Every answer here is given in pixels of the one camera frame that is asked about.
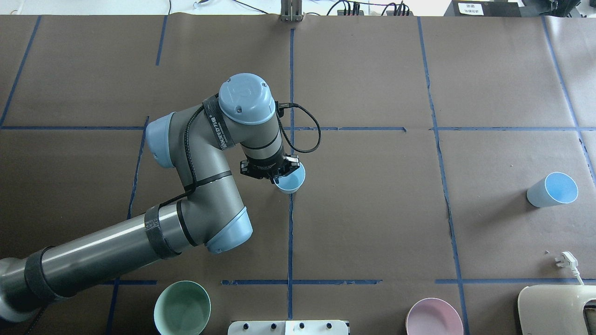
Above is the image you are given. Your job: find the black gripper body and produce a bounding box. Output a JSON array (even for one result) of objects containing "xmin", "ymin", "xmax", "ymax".
[{"xmin": 240, "ymin": 155, "xmax": 299, "ymax": 183}]

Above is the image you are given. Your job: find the light blue cup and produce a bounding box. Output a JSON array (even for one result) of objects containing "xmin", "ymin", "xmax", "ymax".
[
  {"xmin": 526, "ymin": 172, "xmax": 579, "ymax": 208},
  {"xmin": 274, "ymin": 163, "xmax": 306, "ymax": 194}
]

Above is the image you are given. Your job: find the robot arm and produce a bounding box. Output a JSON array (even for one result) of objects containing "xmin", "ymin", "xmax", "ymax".
[{"xmin": 1, "ymin": 74, "xmax": 301, "ymax": 324}]

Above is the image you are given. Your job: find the green bowl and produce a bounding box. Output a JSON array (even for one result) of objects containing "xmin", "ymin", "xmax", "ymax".
[{"xmin": 153, "ymin": 281, "xmax": 211, "ymax": 335}]

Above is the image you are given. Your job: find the pink bowl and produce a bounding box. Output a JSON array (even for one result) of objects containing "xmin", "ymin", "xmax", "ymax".
[{"xmin": 405, "ymin": 298, "xmax": 464, "ymax": 335}]

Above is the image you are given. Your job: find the white toaster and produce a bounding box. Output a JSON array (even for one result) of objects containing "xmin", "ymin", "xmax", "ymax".
[{"xmin": 517, "ymin": 284, "xmax": 596, "ymax": 335}]

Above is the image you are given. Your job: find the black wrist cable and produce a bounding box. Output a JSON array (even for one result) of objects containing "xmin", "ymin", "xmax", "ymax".
[{"xmin": 277, "ymin": 101, "xmax": 322, "ymax": 154}]

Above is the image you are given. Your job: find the aluminium frame post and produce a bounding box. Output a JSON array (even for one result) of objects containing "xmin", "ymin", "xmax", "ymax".
[{"xmin": 280, "ymin": 0, "xmax": 304, "ymax": 22}]

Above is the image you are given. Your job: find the white power plug cable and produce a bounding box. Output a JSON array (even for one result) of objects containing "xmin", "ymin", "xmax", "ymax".
[{"xmin": 555, "ymin": 251, "xmax": 585, "ymax": 286}]

